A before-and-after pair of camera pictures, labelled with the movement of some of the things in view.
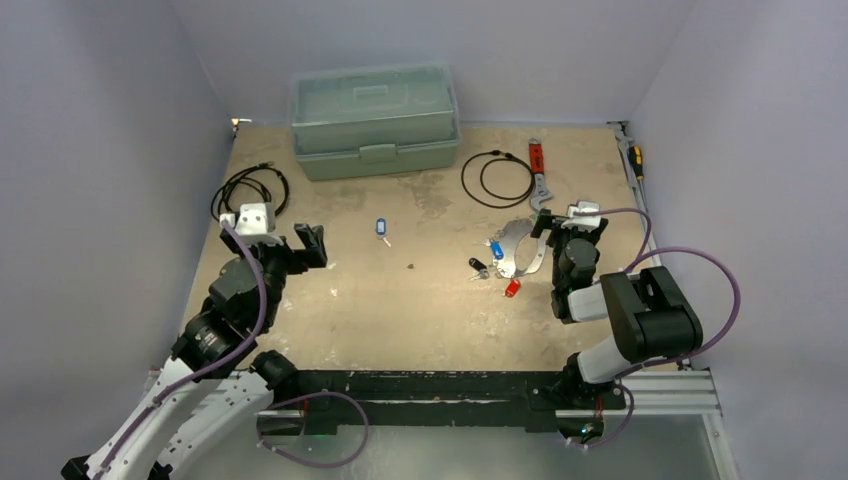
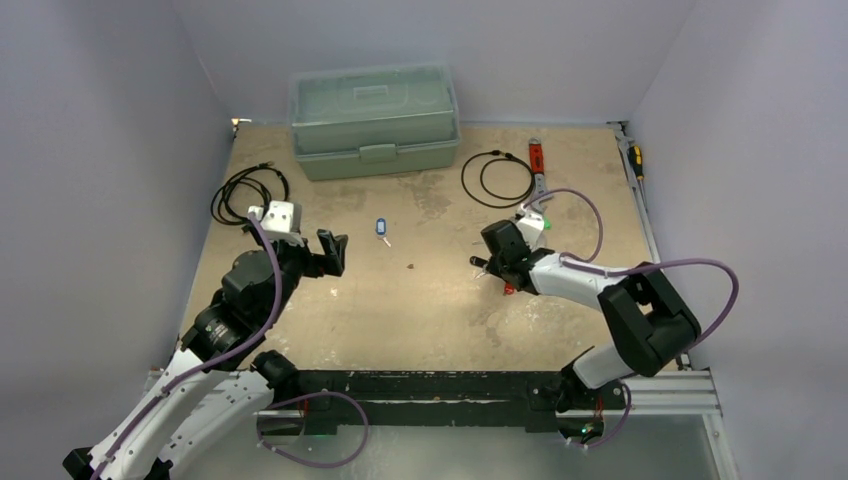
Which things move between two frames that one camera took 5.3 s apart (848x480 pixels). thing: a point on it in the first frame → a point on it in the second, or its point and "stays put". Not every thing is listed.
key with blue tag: (381, 228) stays put
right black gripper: (556, 225) → (500, 263)
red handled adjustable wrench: (541, 192) stays put
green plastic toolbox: (374, 120) stays put
